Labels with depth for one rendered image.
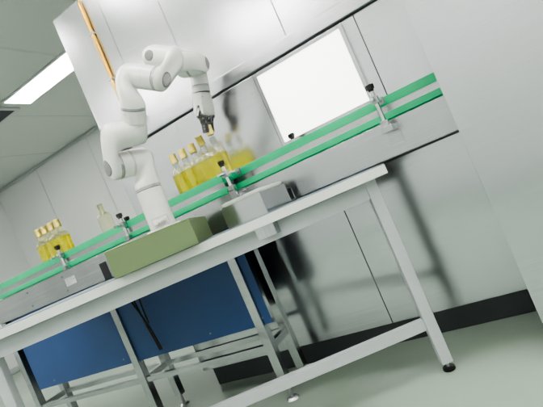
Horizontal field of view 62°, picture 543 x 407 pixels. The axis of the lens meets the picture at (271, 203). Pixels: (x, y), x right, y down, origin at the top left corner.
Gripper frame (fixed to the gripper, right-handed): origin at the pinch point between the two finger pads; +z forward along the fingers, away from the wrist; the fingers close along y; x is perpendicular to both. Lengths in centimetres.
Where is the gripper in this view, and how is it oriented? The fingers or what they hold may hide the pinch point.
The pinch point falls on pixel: (208, 127)
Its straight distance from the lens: 200.7
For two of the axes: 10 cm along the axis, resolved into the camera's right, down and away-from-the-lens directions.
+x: 9.0, -1.1, -4.2
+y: -4.0, 1.7, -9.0
